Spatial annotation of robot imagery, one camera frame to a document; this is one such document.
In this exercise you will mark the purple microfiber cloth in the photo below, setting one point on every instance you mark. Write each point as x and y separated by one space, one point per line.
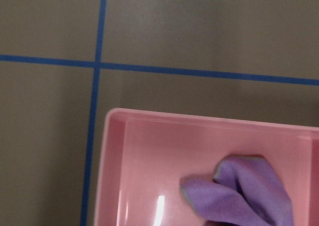
244 191

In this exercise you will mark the pink plastic bin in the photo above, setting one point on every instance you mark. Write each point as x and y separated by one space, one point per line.
145 155

